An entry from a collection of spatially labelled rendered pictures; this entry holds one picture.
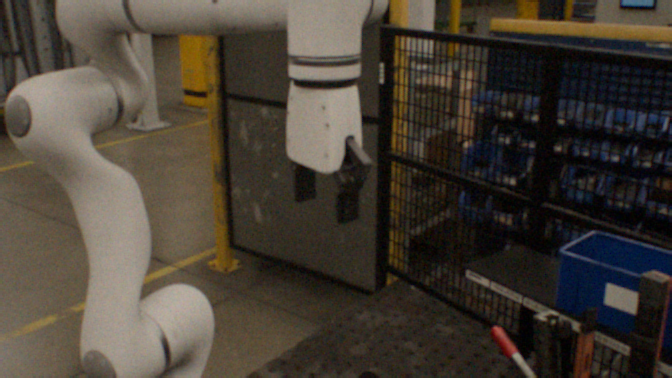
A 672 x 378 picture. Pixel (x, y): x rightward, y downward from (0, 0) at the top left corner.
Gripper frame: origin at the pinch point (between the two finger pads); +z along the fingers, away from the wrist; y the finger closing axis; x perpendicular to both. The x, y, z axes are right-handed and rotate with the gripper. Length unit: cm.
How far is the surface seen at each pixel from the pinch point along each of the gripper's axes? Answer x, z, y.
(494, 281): 68, 42, -29
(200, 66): 301, 91, -697
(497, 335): 34.8, 30.6, 0.2
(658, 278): 65, 25, 10
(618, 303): 71, 36, 0
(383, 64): 90, 1, -98
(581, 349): 44, 32, 10
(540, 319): 33.9, 23.3, 8.9
